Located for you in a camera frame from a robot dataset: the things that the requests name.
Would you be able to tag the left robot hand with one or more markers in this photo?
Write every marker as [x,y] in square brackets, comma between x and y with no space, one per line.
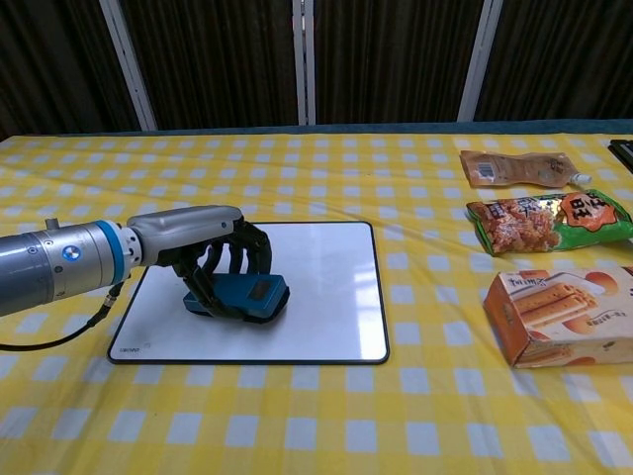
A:
[188,232]

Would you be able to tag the blue whiteboard eraser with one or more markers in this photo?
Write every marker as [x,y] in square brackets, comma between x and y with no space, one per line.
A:
[247,297]

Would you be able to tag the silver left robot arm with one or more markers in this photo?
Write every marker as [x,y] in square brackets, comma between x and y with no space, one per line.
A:
[54,262]

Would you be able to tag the yellow white checkered tablecloth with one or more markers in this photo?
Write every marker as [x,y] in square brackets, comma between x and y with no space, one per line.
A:
[297,420]

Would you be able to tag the brown spouted pouch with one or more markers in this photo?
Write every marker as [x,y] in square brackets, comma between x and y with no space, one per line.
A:
[514,168]

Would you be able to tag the green orange snack bag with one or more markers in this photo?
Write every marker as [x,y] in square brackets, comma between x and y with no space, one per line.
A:
[544,222]

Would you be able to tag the orange biscuit box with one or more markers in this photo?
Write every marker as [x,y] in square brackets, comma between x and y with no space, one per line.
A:
[559,316]

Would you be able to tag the black flat device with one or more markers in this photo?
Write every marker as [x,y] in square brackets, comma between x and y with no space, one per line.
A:
[623,151]

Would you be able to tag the white whiteboard with black frame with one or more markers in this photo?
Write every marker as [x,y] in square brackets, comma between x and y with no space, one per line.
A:
[321,307]

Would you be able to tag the white frame post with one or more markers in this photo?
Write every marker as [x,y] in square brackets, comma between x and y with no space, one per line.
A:
[477,59]
[304,62]
[129,64]

